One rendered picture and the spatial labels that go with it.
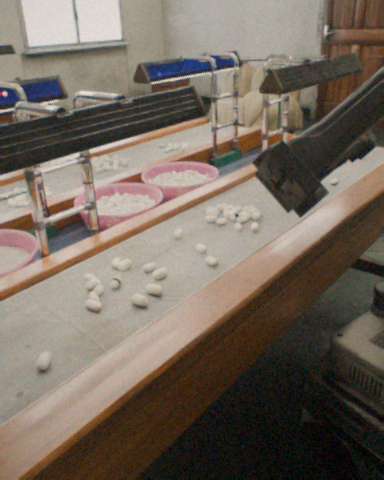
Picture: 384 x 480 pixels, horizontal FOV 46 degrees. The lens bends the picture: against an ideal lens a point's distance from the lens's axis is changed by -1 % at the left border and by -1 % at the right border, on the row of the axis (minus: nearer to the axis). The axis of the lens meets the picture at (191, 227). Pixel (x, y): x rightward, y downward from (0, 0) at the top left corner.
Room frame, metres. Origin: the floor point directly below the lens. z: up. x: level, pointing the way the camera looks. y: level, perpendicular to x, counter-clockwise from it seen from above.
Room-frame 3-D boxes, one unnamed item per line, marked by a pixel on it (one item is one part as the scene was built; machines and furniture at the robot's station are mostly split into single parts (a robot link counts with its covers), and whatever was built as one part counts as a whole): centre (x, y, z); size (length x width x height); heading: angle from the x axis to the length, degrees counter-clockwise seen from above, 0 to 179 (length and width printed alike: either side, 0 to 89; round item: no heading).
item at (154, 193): (1.29, 0.22, 0.72); 0.27 x 0.27 x 0.10
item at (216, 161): (1.95, -0.10, 0.90); 0.20 x 0.19 x 0.45; 139
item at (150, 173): (1.50, 0.03, 0.72); 0.27 x 0.27 x 0.10
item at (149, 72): (2.00, -0.04, 1.08); 0.62 x 0.08 x 0.07; 139
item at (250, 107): (4.27, -0.71, 0.40); 0.74 x 0.56 x 0.38; 136
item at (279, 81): (1.63, -0.46, 1.08); 0.62 x 0.08 x 0.07; 139
